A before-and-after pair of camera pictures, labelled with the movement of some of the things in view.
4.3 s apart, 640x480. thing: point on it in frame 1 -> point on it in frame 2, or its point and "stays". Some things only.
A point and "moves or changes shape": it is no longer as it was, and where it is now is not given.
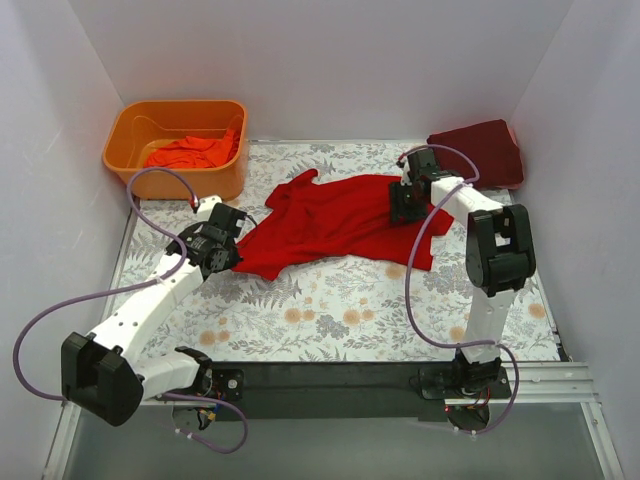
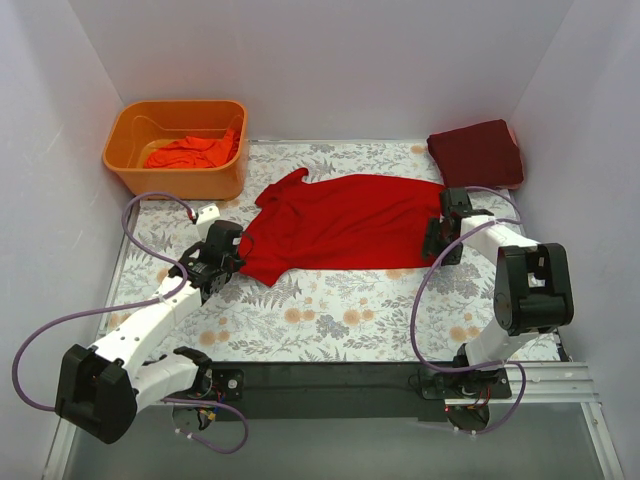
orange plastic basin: [206, 140] stays
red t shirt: [344, 214] moves or changes shape
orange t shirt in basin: [194, 152] stays
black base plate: [344, 390] stays
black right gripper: [401, 203] -> [439, 240]
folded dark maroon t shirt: [494, 148] stays
